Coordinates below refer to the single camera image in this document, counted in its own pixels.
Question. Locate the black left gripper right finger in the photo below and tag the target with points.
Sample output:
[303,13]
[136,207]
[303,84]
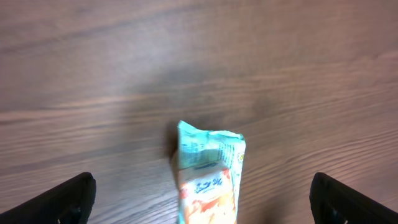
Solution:
[333,202]

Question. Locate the teal orange snack packet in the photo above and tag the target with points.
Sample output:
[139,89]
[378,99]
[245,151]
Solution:
[210,166]

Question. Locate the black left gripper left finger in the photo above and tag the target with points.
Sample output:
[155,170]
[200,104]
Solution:
[70,202]

